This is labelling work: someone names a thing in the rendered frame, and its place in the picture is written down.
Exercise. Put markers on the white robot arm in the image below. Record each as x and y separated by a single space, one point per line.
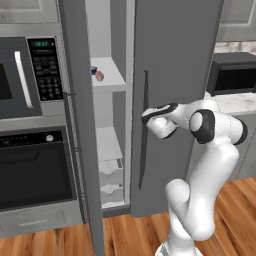
206 180

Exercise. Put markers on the white fridge shelf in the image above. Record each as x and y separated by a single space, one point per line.
107 143
108 75

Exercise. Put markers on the grey freezer door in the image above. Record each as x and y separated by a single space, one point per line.
80 100

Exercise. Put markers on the pink raw steak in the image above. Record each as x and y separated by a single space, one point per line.
99 77

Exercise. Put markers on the grey fridge door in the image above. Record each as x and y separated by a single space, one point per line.
173 53

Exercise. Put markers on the grey fridge body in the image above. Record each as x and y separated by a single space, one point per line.
118 33

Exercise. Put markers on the dark blue small container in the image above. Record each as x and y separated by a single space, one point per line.
93 69

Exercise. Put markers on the white oven knob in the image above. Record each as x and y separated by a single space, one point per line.
49 138

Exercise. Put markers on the grey built-in oven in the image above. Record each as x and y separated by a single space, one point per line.
33 173

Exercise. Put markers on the black oven door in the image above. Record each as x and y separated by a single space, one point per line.
33 173

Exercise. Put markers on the black toaster oven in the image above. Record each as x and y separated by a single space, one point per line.
233 73

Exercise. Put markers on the grey built-in microwave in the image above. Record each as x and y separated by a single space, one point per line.
20 76

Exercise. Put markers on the grey oven drawer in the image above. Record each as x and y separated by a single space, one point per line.
36 221

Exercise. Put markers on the grey wall cupboard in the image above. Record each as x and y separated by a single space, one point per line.
238 20
26 10

